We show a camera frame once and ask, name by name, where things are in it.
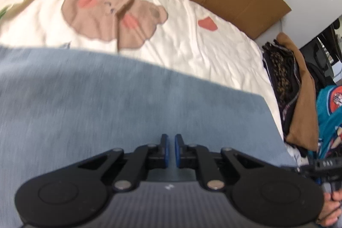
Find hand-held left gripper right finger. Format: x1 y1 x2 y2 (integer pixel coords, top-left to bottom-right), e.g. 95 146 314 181
174 133 280 191

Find light blue denim jeans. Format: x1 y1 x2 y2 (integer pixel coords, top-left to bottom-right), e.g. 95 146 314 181
0 45 296 228

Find black leopard print cloth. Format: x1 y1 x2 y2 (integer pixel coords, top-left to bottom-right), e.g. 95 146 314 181
262 40 302 143

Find person's right hand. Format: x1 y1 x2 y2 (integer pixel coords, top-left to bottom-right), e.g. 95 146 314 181
317 182 342 227

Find cream bear printed blanket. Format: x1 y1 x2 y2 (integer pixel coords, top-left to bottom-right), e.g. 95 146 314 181
0 0 297 164

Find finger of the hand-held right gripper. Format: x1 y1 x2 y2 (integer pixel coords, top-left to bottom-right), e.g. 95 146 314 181
293 165 313 178

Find teal printed cloth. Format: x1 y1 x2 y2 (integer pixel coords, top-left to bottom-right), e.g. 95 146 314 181
307 85 342 162

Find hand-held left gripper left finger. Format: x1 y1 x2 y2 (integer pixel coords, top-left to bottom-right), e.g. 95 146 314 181
63 133 170 191

